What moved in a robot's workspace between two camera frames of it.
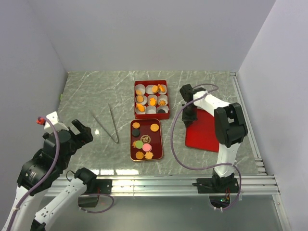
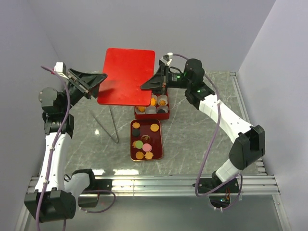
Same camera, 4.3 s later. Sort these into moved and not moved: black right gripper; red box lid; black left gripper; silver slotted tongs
Moved: black right gripper; black left gripper; red box lid
Not moved: silver slotted tongs
